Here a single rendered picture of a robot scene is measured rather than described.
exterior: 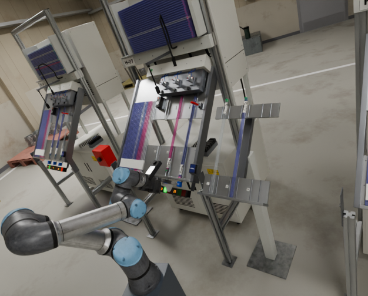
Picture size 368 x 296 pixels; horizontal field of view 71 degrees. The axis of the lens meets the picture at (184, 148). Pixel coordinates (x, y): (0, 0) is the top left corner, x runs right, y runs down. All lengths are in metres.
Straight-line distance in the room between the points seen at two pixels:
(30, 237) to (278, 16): 7.85
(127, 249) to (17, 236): 0.41
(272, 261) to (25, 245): 1.42
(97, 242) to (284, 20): 7.66
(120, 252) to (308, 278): 1.12
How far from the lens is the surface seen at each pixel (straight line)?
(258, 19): 8.21
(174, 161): 1.58
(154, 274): 1.29
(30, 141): 6.15
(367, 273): 1.88
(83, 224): 1.03
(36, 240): 1.00
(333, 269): 1.87
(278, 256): 1.91
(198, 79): 1.59
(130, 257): 1.16
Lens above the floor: 1.54
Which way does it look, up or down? 27 degrees down
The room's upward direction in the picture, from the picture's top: 21 degrees counter-clockwise
